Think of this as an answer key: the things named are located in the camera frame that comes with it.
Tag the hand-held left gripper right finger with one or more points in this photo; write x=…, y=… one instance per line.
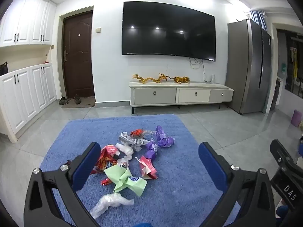
x=209, y=167

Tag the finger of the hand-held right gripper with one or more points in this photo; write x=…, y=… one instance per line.
x=281, y=155

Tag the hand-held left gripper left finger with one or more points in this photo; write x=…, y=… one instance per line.
x=86, y=167

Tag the red snack wrapper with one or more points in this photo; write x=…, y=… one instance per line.
x=103, y=164

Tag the small red wrapper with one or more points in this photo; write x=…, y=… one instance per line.
x=106, y=182

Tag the red and white wrapper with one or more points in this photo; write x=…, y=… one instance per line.
x=109, y=149

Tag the small silver white wrapper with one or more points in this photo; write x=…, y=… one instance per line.
x=122, y=163

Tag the clear plastic bag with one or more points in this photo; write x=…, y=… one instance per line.
x=109, y=203

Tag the white tissue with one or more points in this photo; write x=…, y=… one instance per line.
x=125, y=149

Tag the light green wrapper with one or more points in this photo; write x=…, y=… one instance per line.
x=127, y=182

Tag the white black printed wrapper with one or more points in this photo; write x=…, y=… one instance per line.
x=132, y=141

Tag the large purple wrapper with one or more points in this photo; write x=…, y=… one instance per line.
x=163, y=138

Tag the pink wrapper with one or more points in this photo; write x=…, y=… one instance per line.
x=146, y=167

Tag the small purple wrapper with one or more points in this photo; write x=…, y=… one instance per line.
x=151, y=150

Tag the orange red clear wrapper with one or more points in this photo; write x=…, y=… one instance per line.
x=138, y=133

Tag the blue fluffy blanket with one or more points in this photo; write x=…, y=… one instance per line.
x=177, y=182

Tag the yellowish cloth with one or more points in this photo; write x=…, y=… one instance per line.
x=301, y=125

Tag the dark shoe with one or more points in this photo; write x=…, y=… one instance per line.
x=77, y=99
x=63, y=101

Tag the white power strip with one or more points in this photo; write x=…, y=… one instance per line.
x=213, y=78

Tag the grey white television cabinet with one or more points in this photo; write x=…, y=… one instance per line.
x=153, y=94

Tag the golden tiger figurine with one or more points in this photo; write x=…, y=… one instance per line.
x=182, y=79

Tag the white base cabinets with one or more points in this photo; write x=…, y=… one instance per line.
x=26, y=97

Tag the yellow hanging garment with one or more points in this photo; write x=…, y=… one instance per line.
x=294, y=61

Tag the grey double door refrigerator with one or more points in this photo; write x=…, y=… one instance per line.
x=246, y=66

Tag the short golden dragon figurine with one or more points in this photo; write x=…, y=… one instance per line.
x=163, y=78

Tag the long golden dragon figurine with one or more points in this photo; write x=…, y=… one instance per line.
x=145, y=79

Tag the dark brown entrance door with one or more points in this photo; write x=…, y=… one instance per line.
x=78, y=56

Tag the metal door lock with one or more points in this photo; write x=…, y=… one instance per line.
x=66, y=54

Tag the black bag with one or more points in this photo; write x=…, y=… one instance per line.
x=3, y=68

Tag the blue curtain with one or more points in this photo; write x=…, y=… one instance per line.
x=259, y=20

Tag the beige wall switch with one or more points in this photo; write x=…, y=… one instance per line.
x=98, y=30

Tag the black wall television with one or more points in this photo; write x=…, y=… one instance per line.
x=168, y=30

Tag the white wall cabinets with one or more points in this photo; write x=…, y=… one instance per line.
x=26, y=21

